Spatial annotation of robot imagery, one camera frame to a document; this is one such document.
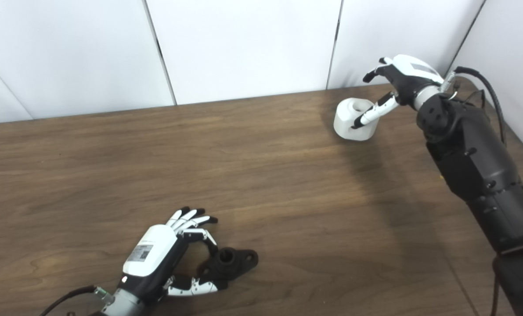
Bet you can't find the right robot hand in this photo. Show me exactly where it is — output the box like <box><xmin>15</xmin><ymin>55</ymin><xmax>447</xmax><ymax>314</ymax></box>
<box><xmin>351</xmin><ymin>54</ymin><xmax>445</xmax><ymax>130</ymax></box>

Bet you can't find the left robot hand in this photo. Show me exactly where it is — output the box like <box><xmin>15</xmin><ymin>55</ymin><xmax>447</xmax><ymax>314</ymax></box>
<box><xmin>121</xmin><ymin>206</ymin><xmax>220</xmax><ymax>304</ymax></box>

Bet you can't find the round white piece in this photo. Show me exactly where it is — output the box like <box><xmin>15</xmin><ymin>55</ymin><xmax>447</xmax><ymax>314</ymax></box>
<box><xmin>333</xmin><ymin>97</ymin><xmax>380</xmax><ymax>142</ymax></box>

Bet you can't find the black flanged holder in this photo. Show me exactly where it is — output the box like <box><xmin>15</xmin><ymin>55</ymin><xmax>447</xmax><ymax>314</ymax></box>
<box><xmin>197</xmin><ymin>247</ymin><xmax>259</xmax><ymax>291</ymax></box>

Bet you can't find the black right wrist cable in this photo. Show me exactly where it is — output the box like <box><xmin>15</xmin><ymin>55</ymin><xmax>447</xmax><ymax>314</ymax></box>
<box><xmin>440</xmin><ymin>66</ymin><xmax>508</xmax><ymax>148</ymax></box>

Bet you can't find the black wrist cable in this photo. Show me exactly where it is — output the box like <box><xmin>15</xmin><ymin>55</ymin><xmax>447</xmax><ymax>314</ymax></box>
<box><xmin>440</xmin><ymin>66</ymin><xmax>508</xmax><ymax>148</ymax></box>
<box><xmin>39</xmin><ymin>285</ymin><xmax>113</xmax><ymax>316</ymax></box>

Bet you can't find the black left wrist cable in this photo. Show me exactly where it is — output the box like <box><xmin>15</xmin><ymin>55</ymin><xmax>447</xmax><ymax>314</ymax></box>
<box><xmin>39</xmin><ymin>285</ymin><xmax>113</xmax><ymax>316</ymax></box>

